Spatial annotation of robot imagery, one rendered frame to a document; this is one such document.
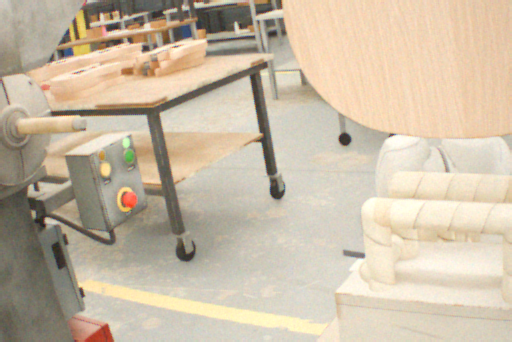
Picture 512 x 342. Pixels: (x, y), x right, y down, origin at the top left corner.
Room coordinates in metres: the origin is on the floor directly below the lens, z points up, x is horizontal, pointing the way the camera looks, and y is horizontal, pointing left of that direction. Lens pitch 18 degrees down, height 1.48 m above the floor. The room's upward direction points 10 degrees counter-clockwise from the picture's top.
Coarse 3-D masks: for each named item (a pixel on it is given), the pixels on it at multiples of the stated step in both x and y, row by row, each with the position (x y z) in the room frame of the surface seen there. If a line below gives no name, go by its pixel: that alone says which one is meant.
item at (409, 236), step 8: (392, 192) 0.73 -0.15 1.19; (400, 232) 0.72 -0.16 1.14; (408, 232) 0.72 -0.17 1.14; (416, 232) 0.73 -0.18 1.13; (408, 240) 0.72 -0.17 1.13; (416, 240) 0.73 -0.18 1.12; (408, 248) 0.72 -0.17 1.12; (416, 248) 0.72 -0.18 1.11; (400, 256) 0.72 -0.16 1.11; (408, 256) 0.72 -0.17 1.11
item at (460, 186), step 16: (400, 176) 0.73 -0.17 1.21; (416, 176) 0.71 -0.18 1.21; (432, 176) 0.70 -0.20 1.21; (448, 176) 0.69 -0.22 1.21; (464, 176) 0.68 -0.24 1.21; (480, 176) 0.67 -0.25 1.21; (496, 176) 0.66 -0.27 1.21; (400, 192) 0.72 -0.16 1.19; (416, 192) 0.71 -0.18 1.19; (432, 192) 0.70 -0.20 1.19; (448, 192) 0.68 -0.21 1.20; (464, 192) 0.67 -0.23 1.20; (480, 192) 0.66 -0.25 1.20; (496, 192) 0.65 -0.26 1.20
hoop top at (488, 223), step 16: (368, 208) 0.66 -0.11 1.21; (384, 208) 0.65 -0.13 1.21; (400, 208) 0.64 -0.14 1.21; (416, 208) 0.63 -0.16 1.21; (432, 208) 0.62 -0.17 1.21; (448, 208) 0.61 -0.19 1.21; (464, 208) 0.60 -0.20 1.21; (480, 208) 0.59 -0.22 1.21; (496, 208) 0.58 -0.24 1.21; (384, 224) 0.65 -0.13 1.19; (400, 224) 0.64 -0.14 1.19; (416, 224) 0.62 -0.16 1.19; (432, 224) 0.61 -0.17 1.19; (448, 224) 0.60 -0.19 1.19; (464, 224) 0.59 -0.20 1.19; (480, 224) 0.58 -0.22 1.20; (496, 224) 0.57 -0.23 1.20
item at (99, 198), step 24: (96, 144) 1.55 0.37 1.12; (120, 144) 1.55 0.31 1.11; (72, 168) 1.51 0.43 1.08; (96, 168) 1.47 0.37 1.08; (120, 168) 1.54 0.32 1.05; (96, 192) 1.47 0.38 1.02; (120, 192) 1.52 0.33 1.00; (144, 192) 1.59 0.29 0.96; (48, 216) 1.55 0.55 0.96; (96, 216) 1.48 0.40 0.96; (120, 216) 1.50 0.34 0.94; (96, 240) 1.53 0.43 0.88
